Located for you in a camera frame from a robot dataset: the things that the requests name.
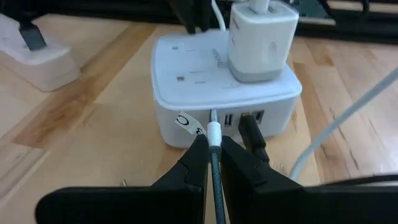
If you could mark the dark grey power plug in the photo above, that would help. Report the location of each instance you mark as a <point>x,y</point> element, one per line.
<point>31,35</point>

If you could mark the white power strip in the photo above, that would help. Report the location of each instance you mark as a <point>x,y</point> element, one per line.
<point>46,68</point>

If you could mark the white cube wall charger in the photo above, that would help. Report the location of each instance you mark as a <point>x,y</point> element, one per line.
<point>261,40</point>

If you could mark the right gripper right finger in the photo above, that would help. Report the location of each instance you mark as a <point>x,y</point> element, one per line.
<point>258,193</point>

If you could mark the white USB charging hub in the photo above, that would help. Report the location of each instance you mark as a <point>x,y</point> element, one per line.
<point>192,74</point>

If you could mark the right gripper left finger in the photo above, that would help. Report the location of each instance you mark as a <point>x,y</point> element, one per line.
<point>180,193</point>

